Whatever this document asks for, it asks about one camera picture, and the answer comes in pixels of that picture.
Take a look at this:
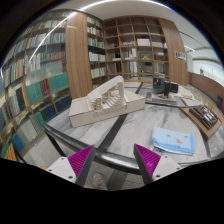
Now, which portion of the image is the glass-front bookshelf with books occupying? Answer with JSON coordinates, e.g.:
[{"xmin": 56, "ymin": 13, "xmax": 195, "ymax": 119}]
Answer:
[{"xmin": 0, "ymin": 9, "xmax": 107, "ymax": 161}]

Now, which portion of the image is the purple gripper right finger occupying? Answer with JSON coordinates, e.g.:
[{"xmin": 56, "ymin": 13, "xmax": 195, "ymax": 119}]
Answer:
[{"xmin": 133, "ymin": 143, "xmax": 183, "ymax": 186}]

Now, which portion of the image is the grey shoe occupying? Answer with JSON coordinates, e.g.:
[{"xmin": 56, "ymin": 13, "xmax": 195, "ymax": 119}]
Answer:
[{"xmin": 92, "ymin": 173, "xmax": 107, "ymax": 190}]

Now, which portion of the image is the light blue folded towel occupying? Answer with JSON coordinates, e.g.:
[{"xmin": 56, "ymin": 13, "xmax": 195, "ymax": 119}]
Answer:
[{"xmin": 151, "ymin": 127, "xmax": 195, "ymax": 155}]

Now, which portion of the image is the dark block architectural model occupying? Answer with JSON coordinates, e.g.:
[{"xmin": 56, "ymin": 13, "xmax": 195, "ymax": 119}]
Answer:
[{"xmin": 153, "ymin": 78, "xmax": 179, "ymax": 97}]

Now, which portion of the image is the black table edge rail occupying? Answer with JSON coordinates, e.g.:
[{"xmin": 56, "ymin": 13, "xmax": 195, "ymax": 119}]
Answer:
[{"xmin": 42, "ymin": 123, "xmax": 224, "ymax": 176}]

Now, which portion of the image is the open wooden shelving unit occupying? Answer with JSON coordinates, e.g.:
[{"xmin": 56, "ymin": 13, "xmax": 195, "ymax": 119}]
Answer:
[{"xmin": 104, "ymin": 16, "xmax": 169, "ymax": 80}]

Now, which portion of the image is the brown wooden architectural model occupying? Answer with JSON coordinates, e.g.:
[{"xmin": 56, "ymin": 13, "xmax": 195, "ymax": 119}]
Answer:
[{"xmin": 180, "ymin": 105, "xmax": 221, "ymax": 139}]

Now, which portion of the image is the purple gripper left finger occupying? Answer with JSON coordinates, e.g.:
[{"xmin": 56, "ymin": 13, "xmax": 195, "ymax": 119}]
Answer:
[{"xmin": 46, "ymin": 144, "xmax": 97, "ymax": 188}]

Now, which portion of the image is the wall poster sign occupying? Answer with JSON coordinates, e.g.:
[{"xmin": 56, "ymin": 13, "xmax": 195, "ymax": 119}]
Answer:
[{"xmin": 175, "ymin": 51, "xmax": 186, "ymax": 61}]

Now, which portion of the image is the white architectural building model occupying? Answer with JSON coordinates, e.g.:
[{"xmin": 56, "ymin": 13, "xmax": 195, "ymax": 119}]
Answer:
[{"xmin": 69, "ymin": 76, "xmax": 145, "ymax": 127}]

